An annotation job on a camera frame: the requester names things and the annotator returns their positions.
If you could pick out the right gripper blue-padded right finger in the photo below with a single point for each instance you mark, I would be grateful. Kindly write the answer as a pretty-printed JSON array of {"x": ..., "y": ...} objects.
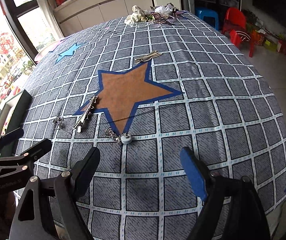
[{"x": 197, "y": 173}]

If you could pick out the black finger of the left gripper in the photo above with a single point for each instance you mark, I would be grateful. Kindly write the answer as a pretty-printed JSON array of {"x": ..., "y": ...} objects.
[{"x": 11, "y": 136}]

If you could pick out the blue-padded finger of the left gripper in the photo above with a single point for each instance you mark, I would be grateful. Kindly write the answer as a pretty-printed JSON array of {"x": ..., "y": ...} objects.
[{"x": 35, "y": 152}]

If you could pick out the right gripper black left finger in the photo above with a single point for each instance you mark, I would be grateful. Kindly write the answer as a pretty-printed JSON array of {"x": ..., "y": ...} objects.
[{"x": 83, "y": 172}]

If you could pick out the small silver brooch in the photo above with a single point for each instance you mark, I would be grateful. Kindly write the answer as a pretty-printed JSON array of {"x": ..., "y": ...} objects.
[{"x": 58, "y": 122}]

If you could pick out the silver spiked hair clip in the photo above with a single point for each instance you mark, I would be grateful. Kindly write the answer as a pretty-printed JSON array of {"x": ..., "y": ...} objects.
[{"x": 85, "y": 111}]

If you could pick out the beige rabbit-ear hair clip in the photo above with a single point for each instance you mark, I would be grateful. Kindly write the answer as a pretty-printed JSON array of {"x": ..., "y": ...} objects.
[{"x": 147, "y": 57}]

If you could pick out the grey checked bedspread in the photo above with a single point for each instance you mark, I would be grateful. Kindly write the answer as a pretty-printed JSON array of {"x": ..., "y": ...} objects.
[{"x": 202, "y": 93}]

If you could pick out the red plastic chair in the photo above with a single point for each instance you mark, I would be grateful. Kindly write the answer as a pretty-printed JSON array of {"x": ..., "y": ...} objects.
[{"x": 235, "y": 26}]

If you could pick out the blue plastic stool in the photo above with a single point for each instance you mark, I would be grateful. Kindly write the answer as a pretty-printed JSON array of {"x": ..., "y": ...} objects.
[{"x": 209, "y": 16}]

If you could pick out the pile of hair accessories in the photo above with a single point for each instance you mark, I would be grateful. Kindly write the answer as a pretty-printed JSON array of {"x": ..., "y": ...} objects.
[{"x": 164, "y": 14}]

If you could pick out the white low cabinet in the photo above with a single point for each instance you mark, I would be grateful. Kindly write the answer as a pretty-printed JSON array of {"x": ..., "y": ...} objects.
[{"x": 76, "y": 15}]

